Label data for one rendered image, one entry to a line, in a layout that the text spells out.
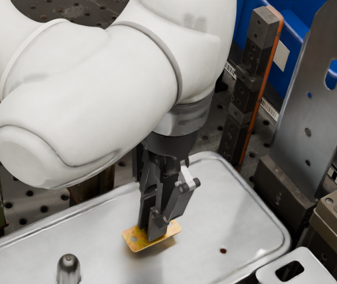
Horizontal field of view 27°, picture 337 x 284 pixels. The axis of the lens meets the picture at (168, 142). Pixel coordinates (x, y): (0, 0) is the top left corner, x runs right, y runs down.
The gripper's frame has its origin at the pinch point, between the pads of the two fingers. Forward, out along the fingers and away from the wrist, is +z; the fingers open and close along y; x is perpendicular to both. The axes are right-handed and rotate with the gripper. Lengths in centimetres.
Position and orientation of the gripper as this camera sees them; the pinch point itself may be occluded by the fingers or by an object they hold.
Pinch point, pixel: (154, 215)
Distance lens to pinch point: 98.7
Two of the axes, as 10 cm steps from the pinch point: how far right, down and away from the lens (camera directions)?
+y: 5.5, 6.6, -5.2
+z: -1.1, 6.7, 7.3
